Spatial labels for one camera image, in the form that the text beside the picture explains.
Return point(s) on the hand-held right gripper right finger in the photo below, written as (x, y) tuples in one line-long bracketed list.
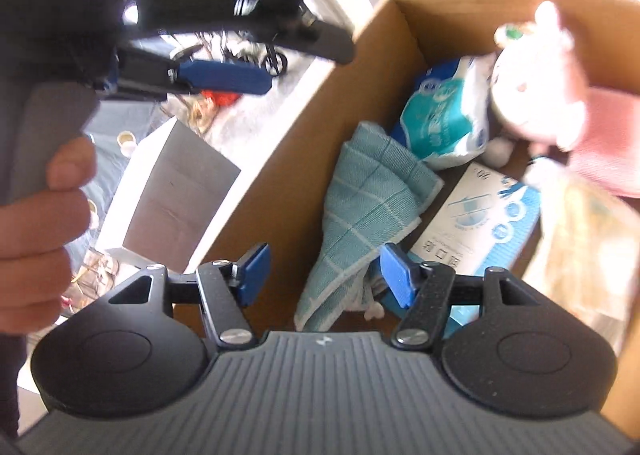
[(397, 275)]

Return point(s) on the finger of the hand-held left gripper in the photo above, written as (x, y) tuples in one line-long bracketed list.
[(225, 75), (325, 40)]

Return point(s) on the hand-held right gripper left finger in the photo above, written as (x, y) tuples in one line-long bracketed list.
[(252, 275)]

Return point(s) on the teal checked towel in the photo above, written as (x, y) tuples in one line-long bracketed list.
[(360, 215)]

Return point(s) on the cardboard box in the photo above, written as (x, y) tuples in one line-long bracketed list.
[(310, 150)]

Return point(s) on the pink plush toy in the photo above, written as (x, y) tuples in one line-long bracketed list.
[(535, 85)]

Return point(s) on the person's left hand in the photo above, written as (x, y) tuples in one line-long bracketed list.
[(35, 235)]

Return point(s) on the blue white mask box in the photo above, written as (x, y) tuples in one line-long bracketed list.
[(480, 225)]

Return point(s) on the grey carton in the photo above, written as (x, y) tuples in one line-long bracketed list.
[(170, 195)]

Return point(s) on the blue white tissue pack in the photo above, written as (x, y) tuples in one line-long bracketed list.
[(440, 110)]

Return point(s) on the pale yellow packet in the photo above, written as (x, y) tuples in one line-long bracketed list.
[(585, 255)]

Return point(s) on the pink cloth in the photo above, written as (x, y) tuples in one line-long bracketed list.
[(607, 145)]

